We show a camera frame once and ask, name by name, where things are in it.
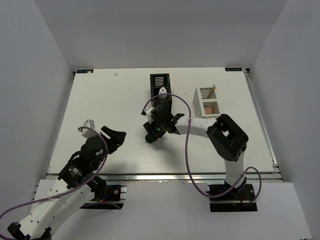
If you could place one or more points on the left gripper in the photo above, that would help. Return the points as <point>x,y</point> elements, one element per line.
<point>117,138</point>

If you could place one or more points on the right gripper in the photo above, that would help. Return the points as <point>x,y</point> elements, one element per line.
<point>149,128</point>

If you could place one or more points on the green round compact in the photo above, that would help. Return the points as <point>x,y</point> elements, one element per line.
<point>149,139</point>

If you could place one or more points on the white lotion bottle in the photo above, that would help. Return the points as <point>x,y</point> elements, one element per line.
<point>162,93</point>

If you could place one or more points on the peach makeup sponge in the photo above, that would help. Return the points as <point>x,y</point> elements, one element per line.
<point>209,110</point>

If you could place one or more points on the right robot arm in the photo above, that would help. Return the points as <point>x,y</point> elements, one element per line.
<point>227,138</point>

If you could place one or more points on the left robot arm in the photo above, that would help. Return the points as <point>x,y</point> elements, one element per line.
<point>77,185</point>

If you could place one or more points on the black slotted organizer box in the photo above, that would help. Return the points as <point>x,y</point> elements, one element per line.
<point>160,84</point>

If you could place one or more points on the white slotted organizer box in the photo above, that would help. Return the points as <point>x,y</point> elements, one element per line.
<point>205,97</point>

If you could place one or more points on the left blue table sticker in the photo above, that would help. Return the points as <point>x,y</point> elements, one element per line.
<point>84,71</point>

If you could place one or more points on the blue table sticker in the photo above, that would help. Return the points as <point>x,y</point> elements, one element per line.
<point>233,69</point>
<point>84,71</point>

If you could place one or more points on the right blue table sticker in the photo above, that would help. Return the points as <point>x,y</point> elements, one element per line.
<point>233,69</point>

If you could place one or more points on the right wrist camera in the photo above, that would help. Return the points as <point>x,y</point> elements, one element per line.
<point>147,112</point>

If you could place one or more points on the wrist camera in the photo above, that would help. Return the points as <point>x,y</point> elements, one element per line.
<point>87,129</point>
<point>147,112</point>

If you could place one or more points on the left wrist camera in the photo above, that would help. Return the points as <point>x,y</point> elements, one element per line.
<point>87,129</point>

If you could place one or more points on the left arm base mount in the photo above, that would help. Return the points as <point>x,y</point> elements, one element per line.
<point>107,195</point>

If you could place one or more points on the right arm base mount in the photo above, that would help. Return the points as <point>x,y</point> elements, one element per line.
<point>235,202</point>

